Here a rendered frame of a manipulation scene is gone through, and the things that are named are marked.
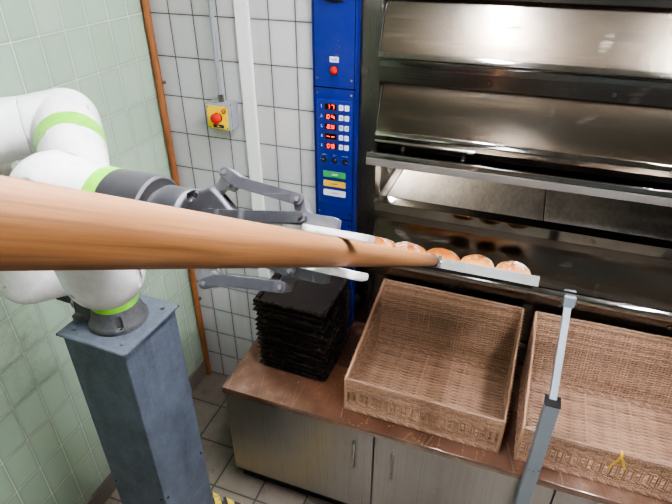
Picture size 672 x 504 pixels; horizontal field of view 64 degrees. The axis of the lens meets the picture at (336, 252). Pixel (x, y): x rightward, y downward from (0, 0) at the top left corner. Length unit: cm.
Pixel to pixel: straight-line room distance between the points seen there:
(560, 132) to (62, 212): 174
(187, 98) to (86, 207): 206
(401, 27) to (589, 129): 66
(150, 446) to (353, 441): 74
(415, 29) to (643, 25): 64
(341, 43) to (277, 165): 55
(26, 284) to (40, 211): 118
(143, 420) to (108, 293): 87
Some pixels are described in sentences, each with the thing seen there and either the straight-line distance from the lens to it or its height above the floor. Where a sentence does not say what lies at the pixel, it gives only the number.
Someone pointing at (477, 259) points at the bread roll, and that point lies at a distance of 160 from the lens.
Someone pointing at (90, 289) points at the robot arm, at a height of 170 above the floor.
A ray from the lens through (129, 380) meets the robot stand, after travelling 149.
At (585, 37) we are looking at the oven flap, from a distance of 180.
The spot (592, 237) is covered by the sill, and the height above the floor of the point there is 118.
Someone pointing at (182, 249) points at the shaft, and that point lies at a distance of 25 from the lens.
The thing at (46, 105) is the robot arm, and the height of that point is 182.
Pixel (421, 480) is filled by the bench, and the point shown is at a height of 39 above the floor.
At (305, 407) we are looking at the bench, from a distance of 203.
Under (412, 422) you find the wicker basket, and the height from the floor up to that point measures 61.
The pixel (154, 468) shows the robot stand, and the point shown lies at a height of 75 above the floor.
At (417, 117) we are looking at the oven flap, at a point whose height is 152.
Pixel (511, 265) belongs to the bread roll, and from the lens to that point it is 160.
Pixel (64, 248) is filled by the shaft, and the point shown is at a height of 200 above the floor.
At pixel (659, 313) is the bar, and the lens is 173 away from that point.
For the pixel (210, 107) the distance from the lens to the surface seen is 212.
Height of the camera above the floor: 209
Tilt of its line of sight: 32 degrees down
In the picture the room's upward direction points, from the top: straight up
